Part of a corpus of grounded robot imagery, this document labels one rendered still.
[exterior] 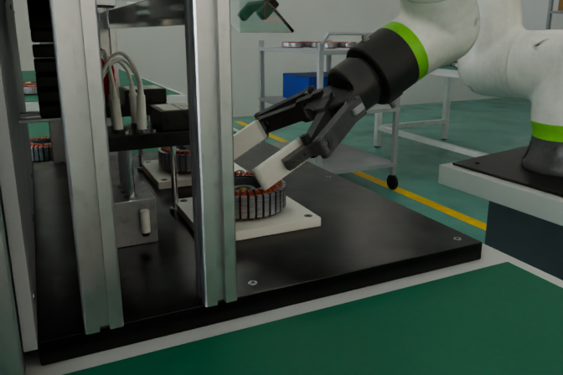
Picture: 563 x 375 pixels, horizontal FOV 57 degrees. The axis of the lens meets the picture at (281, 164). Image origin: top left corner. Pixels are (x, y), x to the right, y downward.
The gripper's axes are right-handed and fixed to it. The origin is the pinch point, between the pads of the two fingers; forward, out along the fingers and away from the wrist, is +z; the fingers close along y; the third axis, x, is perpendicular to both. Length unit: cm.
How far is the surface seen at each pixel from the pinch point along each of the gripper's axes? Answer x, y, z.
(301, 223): -7.5, -8.0, -0.5
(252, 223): -4.4, -6.6, 4.4
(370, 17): -162, 540, -341
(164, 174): -2.1, 20.2, 8.9
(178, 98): -24, 157, -18
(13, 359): 7.4, -23.1, 26.6
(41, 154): 6, 50, 26
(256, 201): -2.5, -6.0, 2.4
